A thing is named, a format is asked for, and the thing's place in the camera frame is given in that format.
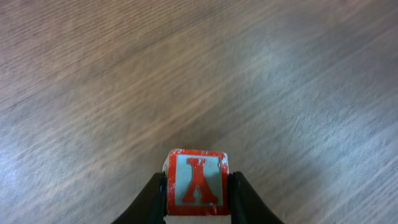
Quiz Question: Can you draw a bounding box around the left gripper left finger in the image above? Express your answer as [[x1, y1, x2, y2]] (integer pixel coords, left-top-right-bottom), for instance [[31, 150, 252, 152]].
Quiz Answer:
[[112, 172, 167, 224]]

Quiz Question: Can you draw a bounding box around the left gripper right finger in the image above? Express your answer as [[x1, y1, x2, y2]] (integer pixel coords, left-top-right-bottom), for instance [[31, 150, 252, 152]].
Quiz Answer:
[[228, 172, 284, 224]]

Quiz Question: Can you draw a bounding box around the red Y letter block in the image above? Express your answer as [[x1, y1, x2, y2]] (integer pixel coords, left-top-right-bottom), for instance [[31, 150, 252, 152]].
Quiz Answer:
[[162, 149, 230, 216]]

